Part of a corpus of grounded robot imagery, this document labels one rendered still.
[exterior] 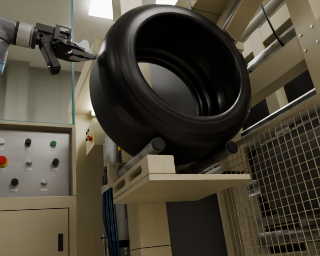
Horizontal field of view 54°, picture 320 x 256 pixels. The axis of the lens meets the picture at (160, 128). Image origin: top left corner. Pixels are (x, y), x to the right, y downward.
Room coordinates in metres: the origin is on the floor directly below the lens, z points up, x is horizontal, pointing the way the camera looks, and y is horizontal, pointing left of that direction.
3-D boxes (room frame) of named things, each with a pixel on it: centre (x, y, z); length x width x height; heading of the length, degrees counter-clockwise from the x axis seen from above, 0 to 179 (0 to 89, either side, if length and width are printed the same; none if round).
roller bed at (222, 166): (1.51, -0.27, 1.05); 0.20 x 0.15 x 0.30; 27
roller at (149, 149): (1.07, 0.09, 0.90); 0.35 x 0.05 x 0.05; 27
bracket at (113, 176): (1.30, 0.05, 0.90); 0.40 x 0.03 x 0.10; 117
